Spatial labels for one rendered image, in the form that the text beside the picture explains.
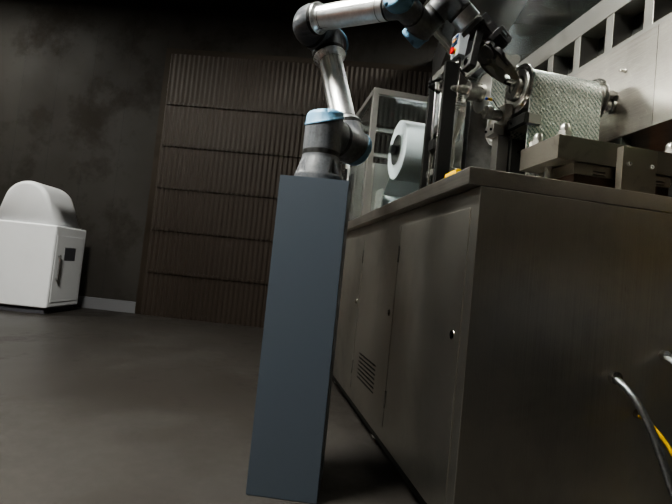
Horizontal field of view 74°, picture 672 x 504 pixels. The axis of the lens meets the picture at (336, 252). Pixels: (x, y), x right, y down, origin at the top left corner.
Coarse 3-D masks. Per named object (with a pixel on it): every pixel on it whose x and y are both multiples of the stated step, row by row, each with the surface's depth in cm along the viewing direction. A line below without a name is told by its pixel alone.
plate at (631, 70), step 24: (624, 48) 141; (648, 48) 132; (600, 72) 150; (624, 72) 139; (648, 72) 131; (624, 96) 139; (648, 96) 130; (600, 120) 147; (624, 120) 138; (648, 120) 129; (648, 144) 142
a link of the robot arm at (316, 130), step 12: (324, 108) 134; (312, 120) 134; (324, 120) 133; (336, 120) 134; (312, 132) 134; (324, 132) 133; (336, 132) 135; (348, 132) 139; (312, 144) 133; (324, 144) 133; (336, 144) 135; (348, 144) 140
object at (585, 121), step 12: (528, 108) 131; (540, 108) 132; (552, 108) 132; (564, 108) 133; (576, 108) 134; (588, 108) 134; (552, 120) 132; (564, 120) 133; (576, 120) 134; (588, 120) 134; (528, 132) 131; (540, 132) 131; (552, 132) 132; (576, 132) 133; (588, 132) 134; (528, 144) 130
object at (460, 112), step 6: (462, 102) 205; (456, 108) 205; (462, 108) 205; (456, 114) 206; (462, 114) 206; (456, 120) 206; (462, 120) 208; (456, 126) 207; (456, 132) 208; (450, 162) 208; (450, 168) 205; (456, 168) 206
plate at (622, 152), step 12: (624, 156) 111; (636, 156) 112; (648, 156) 112; (624, 168) 111; (636, 168) 112; (648, 168) 112; (624, 180) 111; (636, 180) 111; (648, 180) 112; (648, 192) 112
